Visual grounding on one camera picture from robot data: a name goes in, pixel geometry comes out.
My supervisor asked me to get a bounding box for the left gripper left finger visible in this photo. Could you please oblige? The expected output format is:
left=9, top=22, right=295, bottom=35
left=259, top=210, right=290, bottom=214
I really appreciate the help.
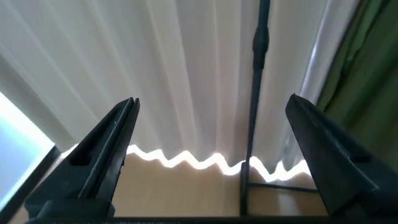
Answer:
left=24, top=97, right=141, bottom=219

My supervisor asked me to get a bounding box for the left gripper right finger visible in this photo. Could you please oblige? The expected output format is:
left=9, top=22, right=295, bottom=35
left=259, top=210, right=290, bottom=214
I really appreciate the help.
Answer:
left=285, top=93, right=398, bottom=217

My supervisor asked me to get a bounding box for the green sleeveless shirt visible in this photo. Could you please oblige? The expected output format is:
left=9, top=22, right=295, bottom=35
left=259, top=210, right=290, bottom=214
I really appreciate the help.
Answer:
left=316, top=0, right=398, bottom=174

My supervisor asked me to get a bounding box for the black clothes rack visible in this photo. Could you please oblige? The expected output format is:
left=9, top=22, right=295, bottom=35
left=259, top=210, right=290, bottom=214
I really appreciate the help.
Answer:
left=238, top=0, right=320, bottom=218

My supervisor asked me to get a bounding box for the beige curtain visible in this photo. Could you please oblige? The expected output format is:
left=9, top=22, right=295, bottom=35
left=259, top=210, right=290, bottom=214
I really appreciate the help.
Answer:
left=0, top=0, right=361, bottom=175

